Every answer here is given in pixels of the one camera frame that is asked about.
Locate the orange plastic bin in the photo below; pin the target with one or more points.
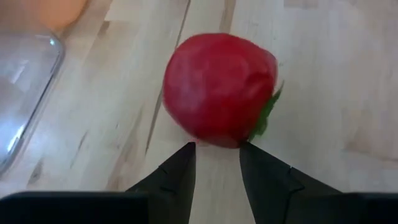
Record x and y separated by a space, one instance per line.
46 12

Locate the clear plastic bin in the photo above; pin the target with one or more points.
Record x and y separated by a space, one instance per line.
28 77

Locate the red round toy fruit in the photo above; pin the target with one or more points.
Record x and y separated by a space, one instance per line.
217 90

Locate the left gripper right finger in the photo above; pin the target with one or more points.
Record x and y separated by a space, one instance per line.
267 186

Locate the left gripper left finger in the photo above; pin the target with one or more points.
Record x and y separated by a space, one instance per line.
168 193

